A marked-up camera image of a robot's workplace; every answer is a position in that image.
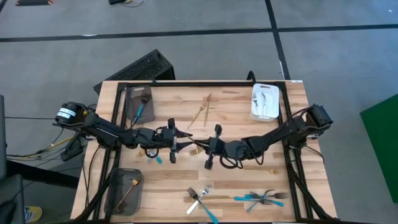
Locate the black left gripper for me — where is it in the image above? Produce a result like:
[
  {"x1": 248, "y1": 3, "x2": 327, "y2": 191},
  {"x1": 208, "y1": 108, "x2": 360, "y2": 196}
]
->
[{"x1": 146, "y1": 118, "x2": 194, "y2": 165}]

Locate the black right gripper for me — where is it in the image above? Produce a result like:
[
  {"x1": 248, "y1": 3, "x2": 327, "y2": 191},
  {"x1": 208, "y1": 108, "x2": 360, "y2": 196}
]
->
[{"x1": 194, "y1": 124, "x2": 249, "y2": 170}]

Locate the gray translucent plastic bin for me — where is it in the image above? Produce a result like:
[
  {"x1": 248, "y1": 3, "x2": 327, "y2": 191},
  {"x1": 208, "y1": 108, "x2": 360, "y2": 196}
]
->
[
  {"x1": 104, "y1": 167, "x2": 144, "y2": 217},
  {"x1": 125, "y1": 85, "x2": 155, "y2": 124}
]

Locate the white plastic bin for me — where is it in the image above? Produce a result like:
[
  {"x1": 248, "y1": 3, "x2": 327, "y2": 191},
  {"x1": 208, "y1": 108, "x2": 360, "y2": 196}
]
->
[{"x1": 250, "y1": 83, "x2": 280, "y2": 123}]

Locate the black perforated box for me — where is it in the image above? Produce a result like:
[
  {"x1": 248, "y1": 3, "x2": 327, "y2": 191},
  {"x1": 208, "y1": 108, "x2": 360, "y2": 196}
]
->
[{"x1": 93, "y1": 49, "x2": 177, "y2": 95}]

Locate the black floor beam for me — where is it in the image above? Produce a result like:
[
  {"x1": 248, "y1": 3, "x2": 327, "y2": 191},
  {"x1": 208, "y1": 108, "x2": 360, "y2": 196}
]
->
[{"x1": 6, "y1": 160, "x2": 80, "y2": 190}]

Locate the yellow blue bag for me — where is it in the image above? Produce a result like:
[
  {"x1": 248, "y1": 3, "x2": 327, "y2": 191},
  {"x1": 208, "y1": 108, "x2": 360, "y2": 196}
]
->
[{"x1": 24, "y1": 205, "x2": 43, "y2": 223}]

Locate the green panel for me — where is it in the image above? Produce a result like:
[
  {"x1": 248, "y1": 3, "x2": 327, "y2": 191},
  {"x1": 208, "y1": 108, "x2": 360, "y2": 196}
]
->
[{"x1": 359, "y1": 93, "x2": 398, "y2": 205}]

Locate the black orange floor object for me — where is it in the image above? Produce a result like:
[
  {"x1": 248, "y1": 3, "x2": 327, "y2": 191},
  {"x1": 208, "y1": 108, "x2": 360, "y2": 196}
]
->
[{"x1": 15, "y1": 0, "x2": 54, "y2": 7}]

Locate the yellow cable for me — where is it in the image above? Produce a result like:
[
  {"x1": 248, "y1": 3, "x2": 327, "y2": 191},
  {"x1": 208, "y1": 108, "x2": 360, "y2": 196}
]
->
[{"x1": 6, "y1": 136, "x2": 77, "y2": 160}]

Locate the black device with cables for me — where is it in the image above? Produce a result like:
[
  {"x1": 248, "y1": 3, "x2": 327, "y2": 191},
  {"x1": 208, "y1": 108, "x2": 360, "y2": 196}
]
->
[{"x1": 108, "y1": 0, "x2": 146, "y2": 8}]

